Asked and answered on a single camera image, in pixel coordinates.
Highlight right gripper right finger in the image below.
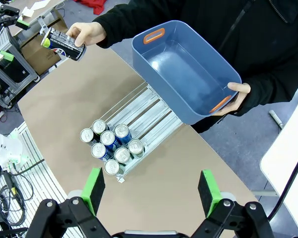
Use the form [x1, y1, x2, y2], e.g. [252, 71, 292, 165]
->
[188, 169, 276, 238]

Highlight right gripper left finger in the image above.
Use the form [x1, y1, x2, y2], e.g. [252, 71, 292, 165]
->
[26, 167, 115, 238]

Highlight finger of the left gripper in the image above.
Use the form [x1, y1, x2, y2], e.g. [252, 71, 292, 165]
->
[0, 4, 30, 31]
[0, 51, 15, 69]

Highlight green Chilsung cider can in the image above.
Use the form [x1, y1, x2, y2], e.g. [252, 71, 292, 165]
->
[104, 159, 126, 177]
[114, 147, 132, 166]
[128, 138, 146, 159]

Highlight blue Pocari Sweat can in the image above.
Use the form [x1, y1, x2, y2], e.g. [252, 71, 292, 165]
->
[100, 130, 121, 149]
[113, 123, 133, 146]
[91, 143, 112, 162]

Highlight blue bin orange handles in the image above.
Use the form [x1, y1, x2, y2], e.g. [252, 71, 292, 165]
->
[131, 20, 243, 125]

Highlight person's right forearm black sleeve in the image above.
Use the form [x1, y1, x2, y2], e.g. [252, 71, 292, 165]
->
[93, 2, 179, 49]

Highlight aluminium slotted robot base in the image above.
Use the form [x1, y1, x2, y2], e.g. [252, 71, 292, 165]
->
[0, 121, 70, 238]

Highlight person's left forearm black sleeve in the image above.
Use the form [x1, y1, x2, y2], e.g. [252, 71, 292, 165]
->
[234, 71, 298, 117]

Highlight person's right hand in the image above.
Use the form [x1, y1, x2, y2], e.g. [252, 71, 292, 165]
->
[66, 21, 107, 48]

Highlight person's left hand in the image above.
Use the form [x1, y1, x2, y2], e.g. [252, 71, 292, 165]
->
[212, 82, 251, 117]

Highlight black computer case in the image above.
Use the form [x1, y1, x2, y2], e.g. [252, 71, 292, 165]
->
[1, 58, 30, 84]

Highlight wooden top table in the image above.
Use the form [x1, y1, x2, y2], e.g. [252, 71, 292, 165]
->
[8, 0, 68, 38]

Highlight large cardboard box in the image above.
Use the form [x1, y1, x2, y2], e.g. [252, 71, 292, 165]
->
[21, 18, 68, 75]

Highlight red cloth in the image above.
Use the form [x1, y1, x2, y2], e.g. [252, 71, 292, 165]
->
[74, 0, 106, 15]

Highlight white side table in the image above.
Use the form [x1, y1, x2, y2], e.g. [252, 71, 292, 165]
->
[252, 85, 298, 235]

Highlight person in black jacket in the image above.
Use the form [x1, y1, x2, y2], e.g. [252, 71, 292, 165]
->
[93, 0, 298, 133]

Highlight aluminium frame cart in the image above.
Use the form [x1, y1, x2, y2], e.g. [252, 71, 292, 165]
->
[0, 24, 40, 109]

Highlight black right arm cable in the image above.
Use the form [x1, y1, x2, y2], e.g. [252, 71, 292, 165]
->
[267, 148, 298, 221]

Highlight black cable bundle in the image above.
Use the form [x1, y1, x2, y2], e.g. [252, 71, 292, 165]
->
[0, 153, 45, 226]

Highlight white wire can dispenser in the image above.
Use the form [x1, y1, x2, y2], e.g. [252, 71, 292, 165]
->
[79, 81, 188, 183]

